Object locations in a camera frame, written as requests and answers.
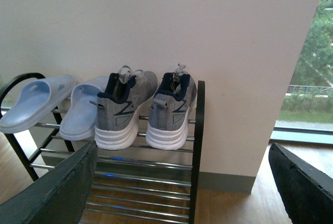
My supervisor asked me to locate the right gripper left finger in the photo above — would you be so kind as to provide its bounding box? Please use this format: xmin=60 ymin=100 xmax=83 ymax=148
xmin=1 ymin=141 xmax=98 ymax=223

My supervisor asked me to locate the black metal shoe rack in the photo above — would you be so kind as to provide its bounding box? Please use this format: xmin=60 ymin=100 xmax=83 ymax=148
xmin=1 ymin=73 xmax=205 ymax=223

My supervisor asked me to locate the grey sneaker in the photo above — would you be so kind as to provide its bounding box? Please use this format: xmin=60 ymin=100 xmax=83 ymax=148
xmin=146 ymin=64 xmax=197 ymax=150
xmin=90 ymin=66 xmax=158 ymax=151

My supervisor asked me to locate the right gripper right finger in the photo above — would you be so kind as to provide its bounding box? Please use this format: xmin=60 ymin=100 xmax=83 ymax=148
xmin=268 ymin=143 xmax=332 ymax=223

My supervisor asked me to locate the light blue slipper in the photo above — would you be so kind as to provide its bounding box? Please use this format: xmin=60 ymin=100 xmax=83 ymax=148
xmin=59 ymin=77 xmax=108 ymax=141
xmin=1 ymin=74 xmax=76 ymax=133

